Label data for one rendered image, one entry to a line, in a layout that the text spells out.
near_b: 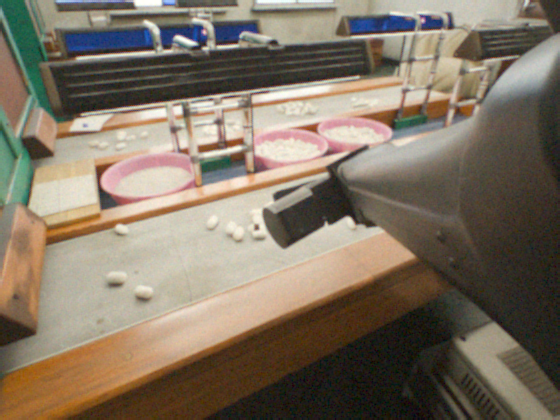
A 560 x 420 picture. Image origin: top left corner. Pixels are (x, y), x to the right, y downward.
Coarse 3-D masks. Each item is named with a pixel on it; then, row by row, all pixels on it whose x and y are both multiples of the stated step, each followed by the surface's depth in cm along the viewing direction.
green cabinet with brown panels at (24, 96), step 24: (0, 24) 109; (0, 48) 102; (0, 72) 95; (24, 72) 119; (0, 96) 88; (24, 96) 115; (0, 120) 78; (24, 120) 100; (0, 144) 76; (0, 168) 72; (0, 192) 65
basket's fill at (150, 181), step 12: (156, 168) 104; (168, 168) 103; (180, 168) 103; (132, 180) 97; (144, 180) 96; (156, 180) 96; (168, 180) 96; (180, 180) 97; (120, 192) 91; (132, 192) 92; (144, 192) 91; (156, 192) 91
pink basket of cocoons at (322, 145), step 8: (256, 136) 116; (264, 136) 118; (272, 136) 120; (296, 136) 121; (304, 136) 120; (320, 136) 115; (256, 144) 116; (320, 144) 114; (256, 160) 106; (264, 160) 102; (272, 160) 100; (280, 160) 99; (288, 160) 99; (296, 160) 99; (304, 160) 100; (264, 168) 106; (272, 168) 103
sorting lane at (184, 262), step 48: (96, 240) 73; (144, 240) 73; (192, 240) 73; (240, 240) 73; (336, 240) 73; (48, 288) 61; (96, 288) 61; (192, 288) 61; (48, 336) 53; (96, 336) 53
